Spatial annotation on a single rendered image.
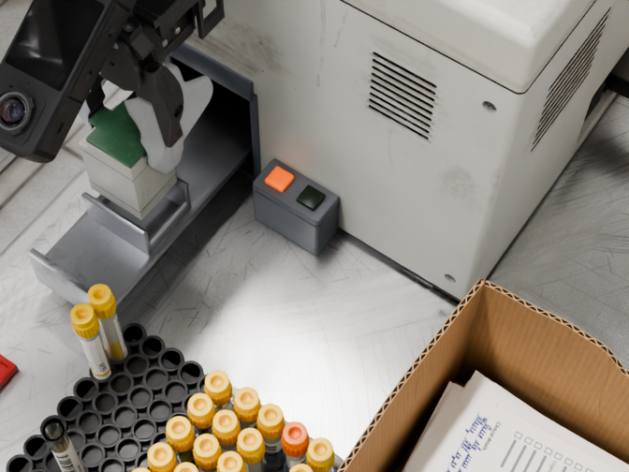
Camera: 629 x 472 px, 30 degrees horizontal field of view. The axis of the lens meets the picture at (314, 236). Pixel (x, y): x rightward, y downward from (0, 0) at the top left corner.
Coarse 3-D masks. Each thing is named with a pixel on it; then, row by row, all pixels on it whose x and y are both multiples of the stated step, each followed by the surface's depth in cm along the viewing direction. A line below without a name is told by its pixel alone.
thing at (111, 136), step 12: (120, 108) 78; (96, 120) 77; (108, 120) 77; (120, 120) 77; (132, 120) 77; (96, 132) 77; (108, 132) 77; (120, 132) 77; (132, 132) 77; (96, 144) 76; (108, 144) 76; (120, 144) 76; (132, 144) 76; (120, 156) 76; (132, 156) 76; (144, 156) 76
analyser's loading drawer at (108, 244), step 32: (224, 96) 91; (192, 128) 90; (224, 128) 90; (192, 160) 88; (224, 160) 88; (192, 192) 87; (96, 224) 85; (128, 224) 82; (160, 224) 85; (32, 256) 82; (64, 256) 84; (96, 256) 84; (128, 256) 84; (160, 256) 85; (64, 288) 83; (128, 288) 83
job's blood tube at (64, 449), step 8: (48, 424) 71; (56, 424) 71; (48, 432) 71; (56, 432) 72; (64, 432) 70; (48, 440) 70; (56, 440) 70; (64, 440) 71; (56, 448) 71; (64, 448) 72; (72, 448) 73; (56, 456) 72; (64, 456) 72; (72, 456) 73; (64, 464) 74; (72, 464) 74; (80, 464) 76
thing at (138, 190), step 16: (80, 144) 78; (96, 160) 78; (112, 160) 76; (144, 160) 77; (96, 176) 80; (112, 176) 78; (128, 176) 77; (144, 176) 78; (160, 176) 80; (176, 176) 82; (112, 192) 80; (128, 192) 79; (144, 192) 79; (160, 192) 81; (128, 208) 81; (144, 208) 80
